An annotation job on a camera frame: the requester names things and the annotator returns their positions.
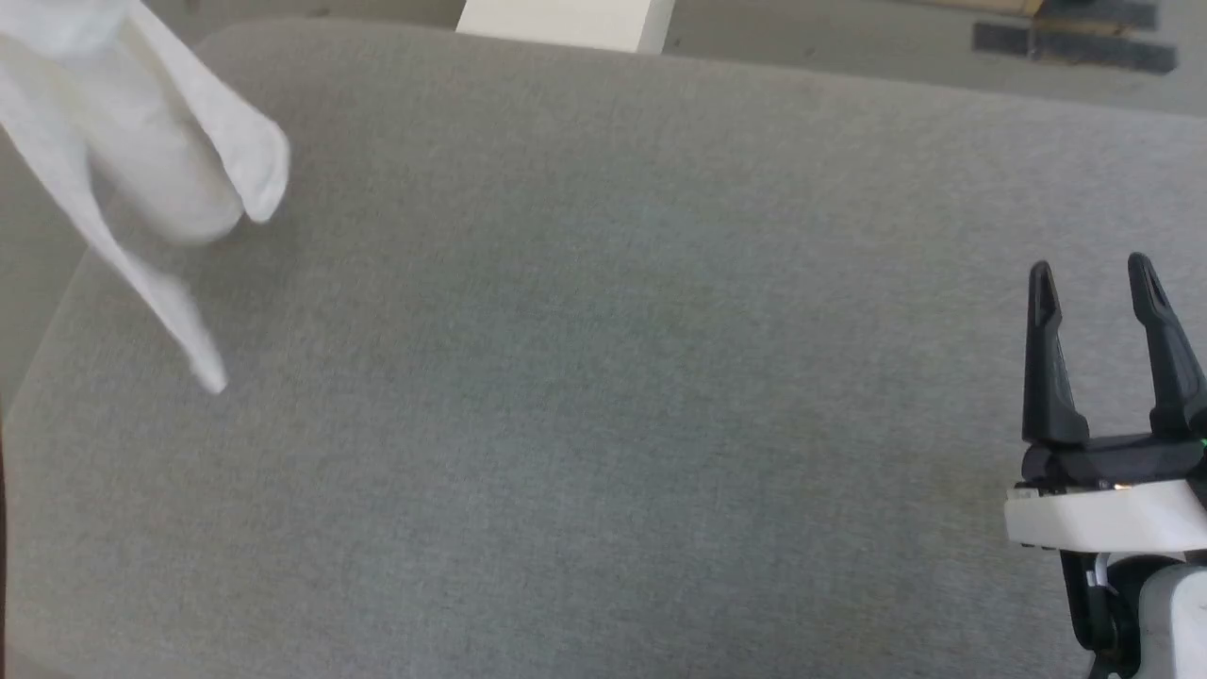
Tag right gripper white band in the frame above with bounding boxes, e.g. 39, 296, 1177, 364
1004, 252, 1207, 557

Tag white t-shirt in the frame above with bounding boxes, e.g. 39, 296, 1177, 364
0, 0, 291, 395

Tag large dark floor mat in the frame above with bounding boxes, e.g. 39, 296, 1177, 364
971, 21, 1180, 75

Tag small dark floor mat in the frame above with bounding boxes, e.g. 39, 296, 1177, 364
1042, 0, 1161, 29

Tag white box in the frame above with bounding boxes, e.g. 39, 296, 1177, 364
455, 0, 678, 55

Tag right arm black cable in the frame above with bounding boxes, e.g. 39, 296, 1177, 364
1060, 550, 1121, 654

